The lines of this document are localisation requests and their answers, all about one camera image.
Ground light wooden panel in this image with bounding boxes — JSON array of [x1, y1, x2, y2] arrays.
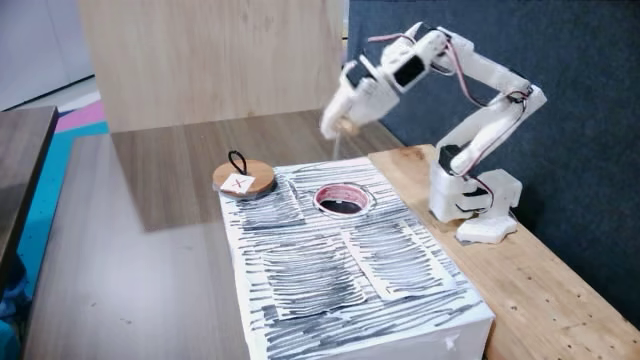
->
[[77, 0, 347, 134]]

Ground black cord loop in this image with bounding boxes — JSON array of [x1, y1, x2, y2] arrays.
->
[[227, 149, 249, 177]]

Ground large striped paper sheet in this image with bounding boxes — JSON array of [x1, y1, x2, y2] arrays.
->
[[258, 238, 370, 322], [341, 218, 457, 302]]

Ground dark wooden side table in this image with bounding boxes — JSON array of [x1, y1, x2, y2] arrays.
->
[[0, 105, 61, 294]]

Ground dark blue partition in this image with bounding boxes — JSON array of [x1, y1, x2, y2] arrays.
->
[[340, 0, 640, 331]]

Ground small striped paper sheet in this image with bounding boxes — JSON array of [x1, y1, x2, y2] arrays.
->
[[238, 180, 307, 230]]

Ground colourful floor mat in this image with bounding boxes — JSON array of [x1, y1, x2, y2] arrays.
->
[[7, 98, 110, 304]]

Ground red and black servo cable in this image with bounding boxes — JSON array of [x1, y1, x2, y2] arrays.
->
[[367, 32, 534, 214]]

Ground paper label with red X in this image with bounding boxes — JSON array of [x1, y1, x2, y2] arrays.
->
[[219, 172, 257, 196]]

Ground round wooden disc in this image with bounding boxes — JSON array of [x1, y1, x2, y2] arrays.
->
[[212, 158, 278, 202]]

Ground brown debris piece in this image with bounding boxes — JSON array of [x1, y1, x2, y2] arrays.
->
[[336, 117, 361, 138]]

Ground white box with black stripes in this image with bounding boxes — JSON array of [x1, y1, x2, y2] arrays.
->
[[218, 158, 496, 360]]

